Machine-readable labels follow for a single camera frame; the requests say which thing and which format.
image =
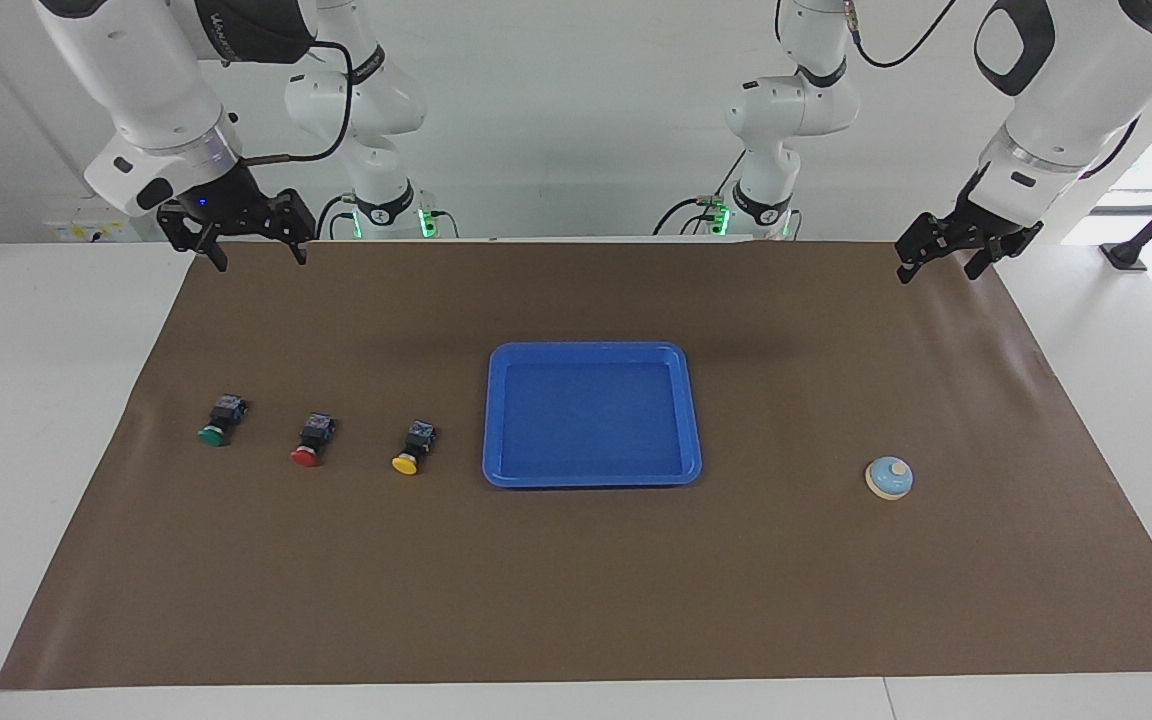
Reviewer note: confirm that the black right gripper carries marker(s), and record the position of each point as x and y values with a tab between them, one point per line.
221	205

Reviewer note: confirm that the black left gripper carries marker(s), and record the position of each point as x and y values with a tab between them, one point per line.
991	225

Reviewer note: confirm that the green push button switch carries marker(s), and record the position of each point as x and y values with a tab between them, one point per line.
219	422

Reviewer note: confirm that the red push button switch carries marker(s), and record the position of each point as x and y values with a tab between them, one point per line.
311	442

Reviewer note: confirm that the yellow push button switch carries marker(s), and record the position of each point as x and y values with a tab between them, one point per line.
412	450

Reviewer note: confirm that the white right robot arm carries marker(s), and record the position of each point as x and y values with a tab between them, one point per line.
136	70

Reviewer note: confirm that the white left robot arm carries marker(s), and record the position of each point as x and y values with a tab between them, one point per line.
1066	90

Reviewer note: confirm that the light blue service bell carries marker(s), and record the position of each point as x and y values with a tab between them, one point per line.
889	480

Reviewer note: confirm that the blue plastic tray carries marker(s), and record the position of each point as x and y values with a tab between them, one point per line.
591	420

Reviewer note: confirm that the white yellow power socket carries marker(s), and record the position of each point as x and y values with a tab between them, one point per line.
86	230

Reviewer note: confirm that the brown table mat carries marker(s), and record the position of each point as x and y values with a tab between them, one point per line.
576	580

